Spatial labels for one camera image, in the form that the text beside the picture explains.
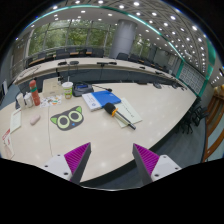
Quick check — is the black cat face mousepad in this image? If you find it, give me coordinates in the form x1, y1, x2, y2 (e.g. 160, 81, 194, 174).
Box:
50, 106, 84, 131

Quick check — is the beige cardboard box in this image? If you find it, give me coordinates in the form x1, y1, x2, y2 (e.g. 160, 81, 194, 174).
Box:
42, 78, 63, 98

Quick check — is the blue book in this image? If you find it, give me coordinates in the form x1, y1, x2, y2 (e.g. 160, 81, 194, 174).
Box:
82, 90, 121, 111

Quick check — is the colourful sticker sheet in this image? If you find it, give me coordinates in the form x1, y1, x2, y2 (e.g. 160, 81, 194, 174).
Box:
40, 95, 62, 108

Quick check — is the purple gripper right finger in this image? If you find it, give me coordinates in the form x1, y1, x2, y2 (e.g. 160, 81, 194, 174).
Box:
132, 144, 181, 185

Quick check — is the pale green paper booklet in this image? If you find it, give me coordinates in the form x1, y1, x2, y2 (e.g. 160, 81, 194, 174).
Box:
115, 98, 142, 124

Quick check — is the black office chair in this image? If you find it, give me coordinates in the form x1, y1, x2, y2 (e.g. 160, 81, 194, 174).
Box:
177, 97, 209, 133

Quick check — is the red bottle with green cap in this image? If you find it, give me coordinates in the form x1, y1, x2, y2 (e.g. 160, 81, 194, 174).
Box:
29, 80, 40, 106

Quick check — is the white carton box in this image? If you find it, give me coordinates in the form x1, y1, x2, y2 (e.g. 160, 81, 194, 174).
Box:
16, 93, 26, 109

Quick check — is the white paper sheet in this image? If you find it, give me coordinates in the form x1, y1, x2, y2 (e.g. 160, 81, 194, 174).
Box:
10, 109, 21, 133

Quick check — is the pink computer mouse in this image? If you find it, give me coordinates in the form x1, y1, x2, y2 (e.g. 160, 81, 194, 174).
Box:
30, 115, 41, 126

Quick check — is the small white bottle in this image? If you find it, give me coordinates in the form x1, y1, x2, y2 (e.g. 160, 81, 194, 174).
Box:
24, 93, 34, 108

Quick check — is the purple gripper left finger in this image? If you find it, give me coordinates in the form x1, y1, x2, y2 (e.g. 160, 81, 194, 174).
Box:
43, 143, 91, 185

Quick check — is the long curved conference desk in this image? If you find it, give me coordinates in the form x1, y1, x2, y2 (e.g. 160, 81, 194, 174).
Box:
14, 58, 186, 88

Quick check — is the grey round pillar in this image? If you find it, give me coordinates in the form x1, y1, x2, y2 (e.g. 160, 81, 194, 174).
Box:
109, 19, 137, 58

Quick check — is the red and white leaflet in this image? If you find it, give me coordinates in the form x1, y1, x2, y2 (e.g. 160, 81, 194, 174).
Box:
2, 130, 14, 159

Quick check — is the white cup with green label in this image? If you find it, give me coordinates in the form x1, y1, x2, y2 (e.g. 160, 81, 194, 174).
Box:
62, 82, 73, 99

